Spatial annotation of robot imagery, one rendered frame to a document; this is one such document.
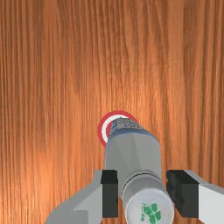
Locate clear plastic bottle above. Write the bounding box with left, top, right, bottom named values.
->
left=104, top=117, right=175, bottom=224

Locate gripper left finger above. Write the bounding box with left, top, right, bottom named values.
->
left=45, top=169, right=119, bottom=224

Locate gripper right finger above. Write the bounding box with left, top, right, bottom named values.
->
left=165, top=169, right=224, bottom=224

